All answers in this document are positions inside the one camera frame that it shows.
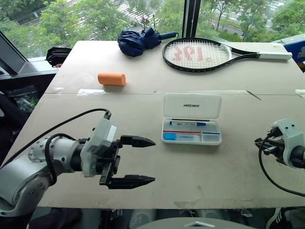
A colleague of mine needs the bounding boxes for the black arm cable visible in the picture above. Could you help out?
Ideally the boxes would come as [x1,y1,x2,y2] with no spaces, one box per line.
[0,108,112,167]
[258,135,305,197]
[44,133,80,187]

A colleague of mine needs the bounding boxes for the blue box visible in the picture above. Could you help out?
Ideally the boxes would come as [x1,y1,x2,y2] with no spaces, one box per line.
[283,33,305,73]

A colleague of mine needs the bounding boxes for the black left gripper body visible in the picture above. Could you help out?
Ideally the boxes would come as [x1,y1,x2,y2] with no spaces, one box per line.
[94,140,123,189]

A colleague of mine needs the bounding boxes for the white eraser with blue sleeve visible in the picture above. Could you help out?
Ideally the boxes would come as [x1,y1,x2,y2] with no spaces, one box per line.
[163,133,201,142]

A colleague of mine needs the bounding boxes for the black and white tennis racket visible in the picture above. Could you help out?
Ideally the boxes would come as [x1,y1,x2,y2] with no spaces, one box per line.
[162,37,293,73]

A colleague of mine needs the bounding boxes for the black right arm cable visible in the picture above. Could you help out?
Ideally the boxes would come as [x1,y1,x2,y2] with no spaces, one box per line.
[258,135,305,197]

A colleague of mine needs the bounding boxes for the orange foam cylinder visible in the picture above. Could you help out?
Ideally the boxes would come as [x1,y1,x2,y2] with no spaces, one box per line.
[97,73,126,87]

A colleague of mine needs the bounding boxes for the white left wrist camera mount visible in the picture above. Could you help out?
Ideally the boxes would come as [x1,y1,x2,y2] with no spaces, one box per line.
[80,118,118,178]

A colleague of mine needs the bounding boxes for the black bag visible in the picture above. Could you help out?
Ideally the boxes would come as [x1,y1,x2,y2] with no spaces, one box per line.
[45,47,72,69]

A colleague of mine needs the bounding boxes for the white plastic pencil case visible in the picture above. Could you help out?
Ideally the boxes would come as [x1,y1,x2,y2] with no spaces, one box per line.
[161,93,223,146]

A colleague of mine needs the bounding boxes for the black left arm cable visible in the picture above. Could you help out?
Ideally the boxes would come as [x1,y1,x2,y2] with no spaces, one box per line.
[44,133,80,187]
[0,108,112,167]

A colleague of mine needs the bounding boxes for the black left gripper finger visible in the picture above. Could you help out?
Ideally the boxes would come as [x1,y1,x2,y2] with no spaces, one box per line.
[120,135,156,148]
[108,175,156,190]

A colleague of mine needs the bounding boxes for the grey rounded robot torso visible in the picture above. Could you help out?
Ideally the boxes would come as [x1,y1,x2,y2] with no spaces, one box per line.
[137,216,257,229]

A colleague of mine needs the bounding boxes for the white marker with blue cap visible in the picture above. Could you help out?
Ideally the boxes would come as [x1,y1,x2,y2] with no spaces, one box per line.
[169,120,208,127]

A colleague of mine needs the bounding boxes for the black window frame post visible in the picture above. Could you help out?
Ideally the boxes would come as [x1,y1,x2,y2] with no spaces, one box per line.
[182,0,201,41]

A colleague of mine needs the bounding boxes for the clear tape strip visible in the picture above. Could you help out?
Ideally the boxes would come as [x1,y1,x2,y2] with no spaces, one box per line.
[77,88,106,96]

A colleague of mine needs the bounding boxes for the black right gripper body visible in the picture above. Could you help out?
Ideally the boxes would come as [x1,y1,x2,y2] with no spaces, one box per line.
[264,127,287,164]

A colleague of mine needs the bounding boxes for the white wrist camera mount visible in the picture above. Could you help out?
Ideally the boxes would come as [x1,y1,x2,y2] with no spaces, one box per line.
[272,118,305,169]
[80,118,118,178]

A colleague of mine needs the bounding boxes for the black and white sneaker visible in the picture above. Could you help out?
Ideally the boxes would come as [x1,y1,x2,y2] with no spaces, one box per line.
[265,207,291,229]

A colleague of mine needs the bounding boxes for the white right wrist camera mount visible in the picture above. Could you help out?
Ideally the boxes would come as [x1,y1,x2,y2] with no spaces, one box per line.
[272,118,305,169]

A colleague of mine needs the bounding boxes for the navy folded umbrella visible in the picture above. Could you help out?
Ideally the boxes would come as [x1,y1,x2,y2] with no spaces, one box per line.
[117,27,179,57]

